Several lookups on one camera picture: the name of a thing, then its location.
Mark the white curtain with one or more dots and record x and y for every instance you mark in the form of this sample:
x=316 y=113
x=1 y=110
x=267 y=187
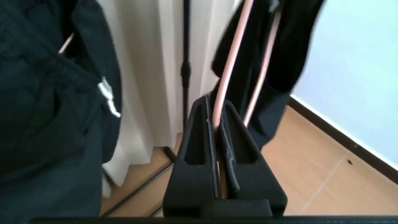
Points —
x=146 y=62

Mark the black clothes rack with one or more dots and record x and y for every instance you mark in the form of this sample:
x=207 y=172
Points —
x=186 y=46

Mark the black garment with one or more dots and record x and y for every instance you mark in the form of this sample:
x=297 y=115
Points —
x=292 y=46

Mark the black shorts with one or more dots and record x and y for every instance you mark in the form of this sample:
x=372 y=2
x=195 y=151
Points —
x=46 y=109

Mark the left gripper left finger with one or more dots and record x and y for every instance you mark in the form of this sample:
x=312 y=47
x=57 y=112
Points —
x=192 y=180

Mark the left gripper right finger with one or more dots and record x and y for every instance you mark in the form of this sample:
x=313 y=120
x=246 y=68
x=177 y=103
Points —
x=258 y=186

